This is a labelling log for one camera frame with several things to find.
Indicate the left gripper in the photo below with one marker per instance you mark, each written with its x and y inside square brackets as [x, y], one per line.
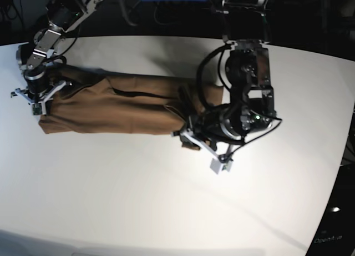
[213, 131]

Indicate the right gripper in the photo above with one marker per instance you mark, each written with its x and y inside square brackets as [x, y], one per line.
[40, 91]

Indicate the brown T-shirt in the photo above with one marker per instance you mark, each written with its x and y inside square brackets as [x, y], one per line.
[107, 102]

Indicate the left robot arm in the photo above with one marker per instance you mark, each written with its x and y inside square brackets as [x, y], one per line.
[247, 77]

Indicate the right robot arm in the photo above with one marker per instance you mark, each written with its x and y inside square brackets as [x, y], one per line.
[64, 16]

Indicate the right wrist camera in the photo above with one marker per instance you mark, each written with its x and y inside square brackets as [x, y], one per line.
[36, 109]

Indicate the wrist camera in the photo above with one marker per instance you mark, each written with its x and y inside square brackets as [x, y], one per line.
[36, 109]
[217, 166]

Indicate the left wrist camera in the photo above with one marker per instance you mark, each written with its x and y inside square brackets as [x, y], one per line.
[217, 166]

